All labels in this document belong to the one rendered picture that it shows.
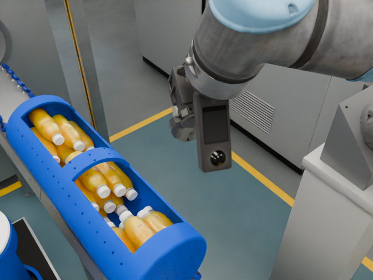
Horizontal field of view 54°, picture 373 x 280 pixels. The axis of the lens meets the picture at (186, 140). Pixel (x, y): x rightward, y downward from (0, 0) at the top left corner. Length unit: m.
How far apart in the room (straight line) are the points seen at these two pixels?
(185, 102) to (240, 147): 2.52
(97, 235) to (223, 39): 0.83
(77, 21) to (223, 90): 1.31
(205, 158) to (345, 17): 0.25
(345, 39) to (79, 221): 0.95
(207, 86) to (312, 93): 2.02
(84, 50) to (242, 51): 1.43
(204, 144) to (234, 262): 1.92
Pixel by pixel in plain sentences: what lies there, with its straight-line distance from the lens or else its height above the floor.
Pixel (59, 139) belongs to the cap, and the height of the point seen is 1.17.
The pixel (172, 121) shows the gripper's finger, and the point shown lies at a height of 1.73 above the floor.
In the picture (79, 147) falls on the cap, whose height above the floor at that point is 1.12.
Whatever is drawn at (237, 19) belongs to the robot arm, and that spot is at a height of 1.95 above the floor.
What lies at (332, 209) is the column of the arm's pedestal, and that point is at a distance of 1.53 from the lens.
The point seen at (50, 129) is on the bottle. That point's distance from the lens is 1.46.
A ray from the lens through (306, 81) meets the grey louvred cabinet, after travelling 2.44.
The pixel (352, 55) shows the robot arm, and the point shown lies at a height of 1.90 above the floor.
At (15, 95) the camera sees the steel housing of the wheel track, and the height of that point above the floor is 0.93.
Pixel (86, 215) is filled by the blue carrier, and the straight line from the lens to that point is 1.15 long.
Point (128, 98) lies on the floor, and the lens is 3.55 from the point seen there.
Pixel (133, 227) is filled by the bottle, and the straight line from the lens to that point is 1.10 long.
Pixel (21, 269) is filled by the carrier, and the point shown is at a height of 0.88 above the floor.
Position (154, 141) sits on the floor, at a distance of 3.06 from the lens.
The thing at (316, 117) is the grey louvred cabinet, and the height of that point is 0.59.
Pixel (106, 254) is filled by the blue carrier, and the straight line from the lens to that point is 1.09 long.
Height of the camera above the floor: 2.10
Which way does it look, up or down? 43 degrees down
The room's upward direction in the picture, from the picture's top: straight up
